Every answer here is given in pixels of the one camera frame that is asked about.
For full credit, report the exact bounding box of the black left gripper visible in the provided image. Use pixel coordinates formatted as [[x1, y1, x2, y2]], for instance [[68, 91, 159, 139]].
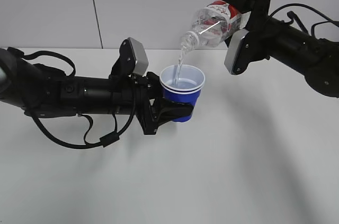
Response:
[[129, 71, 194, 135]]

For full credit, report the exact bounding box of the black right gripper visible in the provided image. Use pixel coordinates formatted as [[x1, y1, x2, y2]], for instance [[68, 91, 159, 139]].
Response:
[[222, 0, 271, 48]]

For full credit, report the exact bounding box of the clear Wahaha water bottle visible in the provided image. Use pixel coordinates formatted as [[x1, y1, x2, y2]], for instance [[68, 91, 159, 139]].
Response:
[[181, 0, 242, 52]]

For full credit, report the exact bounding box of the blue paper cup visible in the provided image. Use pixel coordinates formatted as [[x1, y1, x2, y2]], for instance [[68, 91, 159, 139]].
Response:
[[159, 64, 206, 123]]

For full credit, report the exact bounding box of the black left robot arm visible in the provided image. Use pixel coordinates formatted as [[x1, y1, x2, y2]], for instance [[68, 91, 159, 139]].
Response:
[[1, 41, 193, 135]]

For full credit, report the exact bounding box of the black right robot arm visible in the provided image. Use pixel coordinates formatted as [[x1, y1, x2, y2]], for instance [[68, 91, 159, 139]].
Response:
[[222, 0, 338, 98]]

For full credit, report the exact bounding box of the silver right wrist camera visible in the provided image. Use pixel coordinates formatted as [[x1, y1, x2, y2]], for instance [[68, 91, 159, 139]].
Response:
[[224, 29, 266, 75]]

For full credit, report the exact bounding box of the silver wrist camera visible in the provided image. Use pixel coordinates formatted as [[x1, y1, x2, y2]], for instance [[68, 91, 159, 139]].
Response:
[[224, 29, 266, 75], [109, 37, 149, 79]]

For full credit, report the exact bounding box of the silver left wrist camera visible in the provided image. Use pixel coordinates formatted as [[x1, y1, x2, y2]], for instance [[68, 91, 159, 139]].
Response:
[[109, 37, 149, 79]]

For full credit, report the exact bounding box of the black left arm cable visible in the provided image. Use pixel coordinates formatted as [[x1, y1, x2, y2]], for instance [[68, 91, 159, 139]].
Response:
[[29, 112, 137, 150]]

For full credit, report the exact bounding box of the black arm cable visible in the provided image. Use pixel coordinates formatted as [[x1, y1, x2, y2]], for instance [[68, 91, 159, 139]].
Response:
[[29, 112, 137, 150], [269, 3, 339, 35]]

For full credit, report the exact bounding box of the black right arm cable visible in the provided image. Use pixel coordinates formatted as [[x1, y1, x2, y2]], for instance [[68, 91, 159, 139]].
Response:
[[269, 3, 339, 35]]

